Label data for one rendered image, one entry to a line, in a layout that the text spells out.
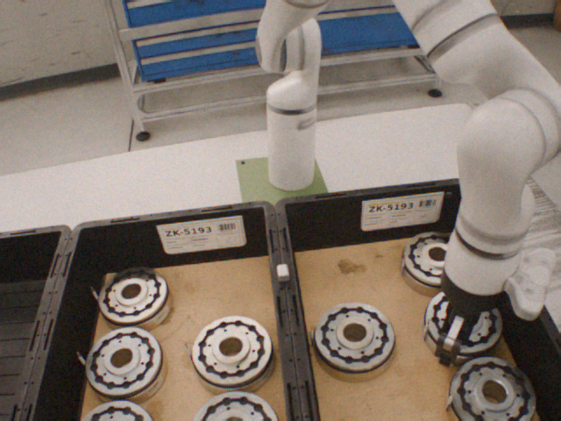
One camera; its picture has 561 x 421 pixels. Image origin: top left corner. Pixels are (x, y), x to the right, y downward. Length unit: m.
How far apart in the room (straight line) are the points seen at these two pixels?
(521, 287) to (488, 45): 0.24
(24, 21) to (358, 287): 3.06
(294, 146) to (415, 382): 0.48
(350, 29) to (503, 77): 2.16
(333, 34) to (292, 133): 1.70
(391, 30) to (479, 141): 2.28
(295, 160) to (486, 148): 0.58
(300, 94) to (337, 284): 0.34
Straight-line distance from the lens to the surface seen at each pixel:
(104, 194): 1.19
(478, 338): 0.66
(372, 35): 2.63
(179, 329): 0.70
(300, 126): 0.89
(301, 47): 0.83
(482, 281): 0.51
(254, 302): 0.71
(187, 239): 0.74
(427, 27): 0.42
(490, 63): 0.43
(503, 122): 0.39
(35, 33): 3.51
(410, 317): 0.70
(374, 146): 1.21
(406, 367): 0.65
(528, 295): 0.51
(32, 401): 0.59
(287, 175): 0.95
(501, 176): 0.40
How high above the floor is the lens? 1.39
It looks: 42 degrees down
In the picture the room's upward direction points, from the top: 6 degrees counter-clockwise
